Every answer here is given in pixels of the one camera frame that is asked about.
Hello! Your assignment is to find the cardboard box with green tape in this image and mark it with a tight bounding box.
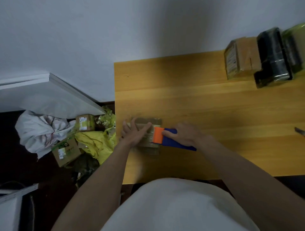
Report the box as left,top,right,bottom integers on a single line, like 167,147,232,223
51,136,82,168

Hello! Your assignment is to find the person's left hand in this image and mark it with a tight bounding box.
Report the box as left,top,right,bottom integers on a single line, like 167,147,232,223
120,117,153,148

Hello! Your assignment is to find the person's right forearm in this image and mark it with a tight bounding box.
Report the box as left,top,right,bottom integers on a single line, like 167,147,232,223
194,134,305,231

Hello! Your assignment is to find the brown taped cardboard box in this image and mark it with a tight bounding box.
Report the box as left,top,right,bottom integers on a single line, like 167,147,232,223
224,37,262,80

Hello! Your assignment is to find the green wrapped parcel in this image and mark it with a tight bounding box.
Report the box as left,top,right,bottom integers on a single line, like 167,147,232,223
281,23,305,74

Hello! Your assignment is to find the blue and orange box cutter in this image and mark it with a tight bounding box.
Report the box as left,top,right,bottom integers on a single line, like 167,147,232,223
152,127,197,152

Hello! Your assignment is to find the person's left forearm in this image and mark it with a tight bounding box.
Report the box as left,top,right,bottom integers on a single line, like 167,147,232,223
51,139,132,231

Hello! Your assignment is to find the cardboard box with white label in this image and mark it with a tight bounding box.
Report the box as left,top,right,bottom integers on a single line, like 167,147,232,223
76,114,96,132

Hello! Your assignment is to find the person's white shirt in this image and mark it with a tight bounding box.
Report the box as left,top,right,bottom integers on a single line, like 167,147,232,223
100,178,261,231

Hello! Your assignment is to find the white frame furniture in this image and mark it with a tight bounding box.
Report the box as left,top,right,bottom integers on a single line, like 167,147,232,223
0,183,39,231

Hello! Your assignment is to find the crumpled green yellow wrapping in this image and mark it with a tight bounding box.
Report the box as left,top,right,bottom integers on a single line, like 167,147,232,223
95,106,116,131

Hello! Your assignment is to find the yellow plastic packaging bag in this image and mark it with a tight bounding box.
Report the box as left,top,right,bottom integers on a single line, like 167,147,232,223
75,127,117,165

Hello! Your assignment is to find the black wrapped parcel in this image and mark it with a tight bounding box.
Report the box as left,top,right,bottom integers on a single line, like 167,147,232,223
254,28,293,89

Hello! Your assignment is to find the white plastic bag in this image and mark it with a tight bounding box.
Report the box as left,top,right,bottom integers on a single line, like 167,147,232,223
15,110,76,160

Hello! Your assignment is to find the person's right hand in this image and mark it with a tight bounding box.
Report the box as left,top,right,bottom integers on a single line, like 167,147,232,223
162,122,210,149

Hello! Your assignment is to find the small brown cardboard parcel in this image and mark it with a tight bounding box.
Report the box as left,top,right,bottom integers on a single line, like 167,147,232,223
127,118,163,155

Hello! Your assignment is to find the white board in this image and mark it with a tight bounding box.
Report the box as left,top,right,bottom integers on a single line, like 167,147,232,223
0,73,106,119

